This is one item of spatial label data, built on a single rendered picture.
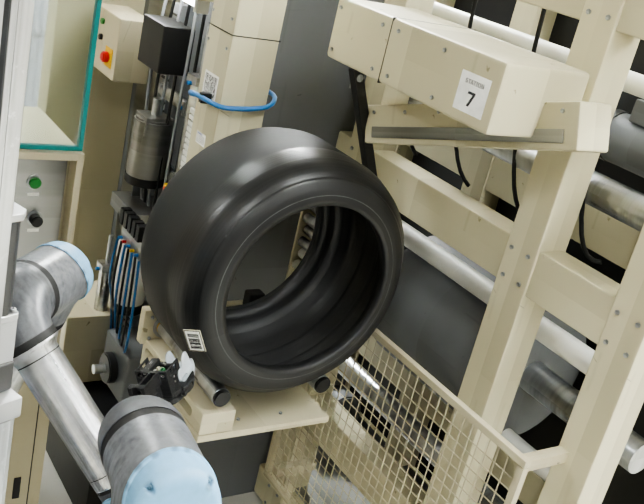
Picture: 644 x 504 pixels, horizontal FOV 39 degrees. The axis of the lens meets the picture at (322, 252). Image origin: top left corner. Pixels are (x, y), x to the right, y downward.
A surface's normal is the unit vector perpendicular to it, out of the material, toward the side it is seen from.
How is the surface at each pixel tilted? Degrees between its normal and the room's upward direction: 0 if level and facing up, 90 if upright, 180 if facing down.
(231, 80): 90
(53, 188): 90
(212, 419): 90
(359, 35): 90
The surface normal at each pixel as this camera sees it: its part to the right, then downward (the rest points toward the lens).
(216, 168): -0.38, -0.66
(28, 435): 0.52, 0.42
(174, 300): -0.68, 0.25
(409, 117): -0.83, 0.03
